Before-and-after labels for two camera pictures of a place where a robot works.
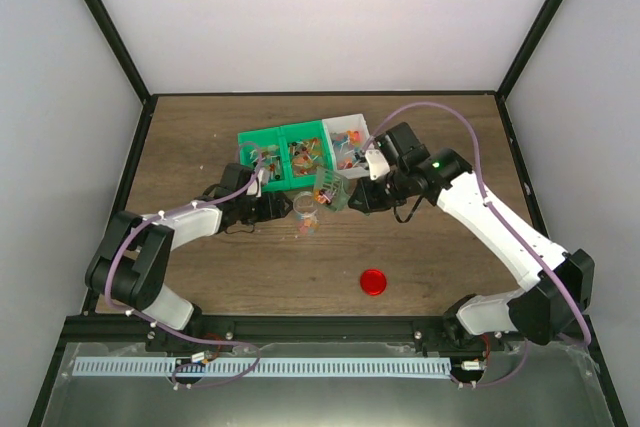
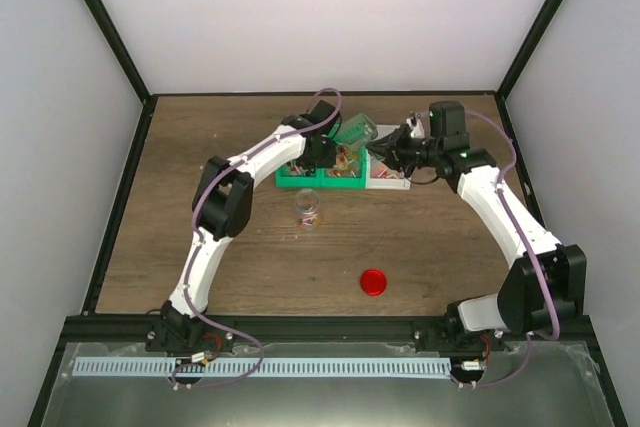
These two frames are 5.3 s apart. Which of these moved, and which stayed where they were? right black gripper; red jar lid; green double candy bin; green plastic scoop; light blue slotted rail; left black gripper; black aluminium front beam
Moved: green double candy bin; left black gripper; green plastic scoop; right black gripper
Stayed: light blue slotted rail; black aluminium front beam; red jar lid
